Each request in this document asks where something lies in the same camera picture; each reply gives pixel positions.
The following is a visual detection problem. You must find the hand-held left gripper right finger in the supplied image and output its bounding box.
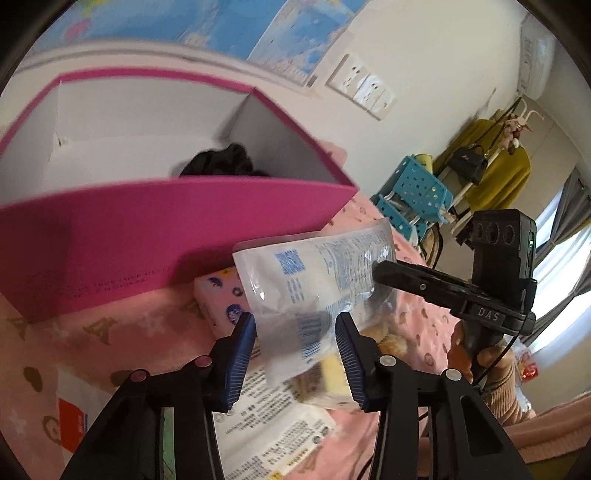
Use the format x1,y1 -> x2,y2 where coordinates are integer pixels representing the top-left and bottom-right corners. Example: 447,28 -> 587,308
335,312 -> 532,480

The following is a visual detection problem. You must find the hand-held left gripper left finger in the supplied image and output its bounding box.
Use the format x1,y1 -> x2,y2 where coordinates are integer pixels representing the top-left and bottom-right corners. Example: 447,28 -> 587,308
60,313 -> 257,480

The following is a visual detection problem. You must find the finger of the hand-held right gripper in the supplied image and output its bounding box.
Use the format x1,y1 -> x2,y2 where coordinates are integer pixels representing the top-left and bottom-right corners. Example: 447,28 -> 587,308
372,260 -> 483,319

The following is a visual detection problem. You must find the cartoon print tissue pack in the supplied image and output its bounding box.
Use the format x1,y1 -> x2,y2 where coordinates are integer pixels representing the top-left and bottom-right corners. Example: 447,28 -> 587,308
193,267 -> 259,337

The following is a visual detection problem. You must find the clear plastic snack packet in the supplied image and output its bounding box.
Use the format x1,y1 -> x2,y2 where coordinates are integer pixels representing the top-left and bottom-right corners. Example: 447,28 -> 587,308
232,219 -> 399,384

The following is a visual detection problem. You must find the pink cardboard box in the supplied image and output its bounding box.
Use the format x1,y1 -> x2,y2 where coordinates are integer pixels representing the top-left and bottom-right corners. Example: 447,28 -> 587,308
0,71 -> 358,324

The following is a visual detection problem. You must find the person's right forearm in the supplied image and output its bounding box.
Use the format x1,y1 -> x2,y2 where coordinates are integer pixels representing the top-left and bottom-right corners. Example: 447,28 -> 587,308
478,357 -> 539,426

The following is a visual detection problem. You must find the person's right hand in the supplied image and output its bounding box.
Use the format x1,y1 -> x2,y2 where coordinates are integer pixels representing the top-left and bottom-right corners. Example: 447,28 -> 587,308
448,318 -> 518,385

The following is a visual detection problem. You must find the bright window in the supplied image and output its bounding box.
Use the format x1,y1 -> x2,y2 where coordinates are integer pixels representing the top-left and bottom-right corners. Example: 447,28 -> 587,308
526,203 -> 591,352

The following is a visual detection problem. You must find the white printed packet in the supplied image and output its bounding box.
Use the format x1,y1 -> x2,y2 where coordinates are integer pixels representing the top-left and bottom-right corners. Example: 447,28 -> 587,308
212,364 -> 338,480

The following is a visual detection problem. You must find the yellow green garment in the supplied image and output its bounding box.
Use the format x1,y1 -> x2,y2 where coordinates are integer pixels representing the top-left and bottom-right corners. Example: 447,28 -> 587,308
434,117 -> 532,213

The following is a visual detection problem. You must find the grey curtain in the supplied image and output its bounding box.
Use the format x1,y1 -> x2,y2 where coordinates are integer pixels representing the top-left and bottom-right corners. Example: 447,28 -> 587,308
526,171 -> 591,342

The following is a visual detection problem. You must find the blue plastic rack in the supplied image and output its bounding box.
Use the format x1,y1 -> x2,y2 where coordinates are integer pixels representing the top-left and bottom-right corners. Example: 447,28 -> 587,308
372,154 -> 453,245

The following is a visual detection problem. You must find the black handbag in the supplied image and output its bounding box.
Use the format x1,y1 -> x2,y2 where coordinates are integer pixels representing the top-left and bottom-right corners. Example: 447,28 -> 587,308
445,144 -> 488,185

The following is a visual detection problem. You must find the pink printed blanket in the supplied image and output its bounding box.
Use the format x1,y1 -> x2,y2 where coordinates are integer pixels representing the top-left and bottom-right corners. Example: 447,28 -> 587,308
0,141 -> 591,480

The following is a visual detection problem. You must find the red and white bag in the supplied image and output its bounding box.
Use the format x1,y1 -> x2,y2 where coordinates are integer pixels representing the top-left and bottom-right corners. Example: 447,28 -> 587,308
516,350 -> 542,385

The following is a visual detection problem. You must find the small hanging doll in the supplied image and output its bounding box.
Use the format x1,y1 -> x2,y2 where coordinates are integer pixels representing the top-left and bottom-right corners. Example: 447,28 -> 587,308
504,116 -> 526,153

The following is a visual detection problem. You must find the white coat rack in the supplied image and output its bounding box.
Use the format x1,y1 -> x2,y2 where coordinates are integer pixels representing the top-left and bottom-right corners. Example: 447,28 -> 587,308
455,99 -> 546,222

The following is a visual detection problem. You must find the red and white packet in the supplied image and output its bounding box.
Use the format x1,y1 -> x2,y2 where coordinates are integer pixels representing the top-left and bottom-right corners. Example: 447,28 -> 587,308
55,369 -> 121,453

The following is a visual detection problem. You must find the white air conditioner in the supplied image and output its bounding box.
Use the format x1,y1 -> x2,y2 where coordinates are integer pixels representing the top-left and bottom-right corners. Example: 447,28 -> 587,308
515,23 -> 557,97

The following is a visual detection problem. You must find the black cloth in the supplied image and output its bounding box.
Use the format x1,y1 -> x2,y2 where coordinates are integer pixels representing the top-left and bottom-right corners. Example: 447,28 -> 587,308
178,144 -> 271,178

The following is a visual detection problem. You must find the white wall socket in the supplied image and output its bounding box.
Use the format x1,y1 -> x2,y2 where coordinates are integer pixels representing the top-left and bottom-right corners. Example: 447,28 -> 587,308
372,85 -> 398,121
325,53 -> 365,100
353,69 -> 386,112

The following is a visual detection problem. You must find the blue sea wall map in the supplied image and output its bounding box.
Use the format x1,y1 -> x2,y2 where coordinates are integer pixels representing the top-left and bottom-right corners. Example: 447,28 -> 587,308
247,0 -> 357,87

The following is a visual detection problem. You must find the colourful wall map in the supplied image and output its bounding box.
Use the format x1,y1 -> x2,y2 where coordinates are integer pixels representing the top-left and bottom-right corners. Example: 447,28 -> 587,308
44,0 -> 296,52

